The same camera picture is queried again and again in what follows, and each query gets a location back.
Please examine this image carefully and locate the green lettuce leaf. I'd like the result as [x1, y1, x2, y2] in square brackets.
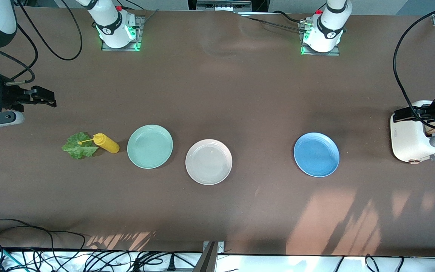
[62, 131, 99, 160]

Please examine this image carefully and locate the blue plate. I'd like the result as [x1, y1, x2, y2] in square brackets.
[293, 132, 340, 178]

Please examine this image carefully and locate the mint green plate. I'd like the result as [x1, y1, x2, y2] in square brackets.
[127, 125, 173, 169]

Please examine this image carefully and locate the beige plate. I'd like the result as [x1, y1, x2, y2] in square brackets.
[185, 139, 233, 185]

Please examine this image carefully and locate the white toaster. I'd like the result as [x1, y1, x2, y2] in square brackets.
[390, 100, 435, 164]

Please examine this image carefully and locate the yellow mustard squeeze bottle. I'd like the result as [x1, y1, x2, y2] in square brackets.
[78, 133, 120, 154]

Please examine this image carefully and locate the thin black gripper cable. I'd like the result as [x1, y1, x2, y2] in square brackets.
[0, 25, 39, 85]

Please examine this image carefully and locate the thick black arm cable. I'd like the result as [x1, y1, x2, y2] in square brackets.
[14, 0, 85, 61]
[392, 3, 435, 130]

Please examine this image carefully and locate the black metal equipment frame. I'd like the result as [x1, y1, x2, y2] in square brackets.
[187, 0, 254, 12]

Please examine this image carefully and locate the metal table bracket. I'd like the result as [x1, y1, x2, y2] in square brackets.
[199, 241, 225, 272]

